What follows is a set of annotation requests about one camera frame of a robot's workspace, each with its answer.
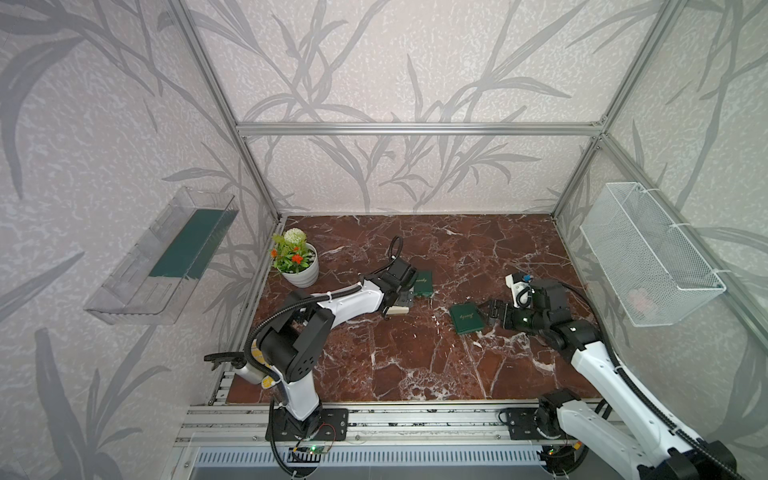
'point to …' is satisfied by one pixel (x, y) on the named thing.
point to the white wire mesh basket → (652, 272)
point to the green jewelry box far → (423, 283)
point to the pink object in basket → (641, 299)
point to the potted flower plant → (295, 258)
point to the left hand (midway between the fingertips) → (398, 294)
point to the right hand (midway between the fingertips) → (487, 308)
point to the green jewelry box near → (466, 317)
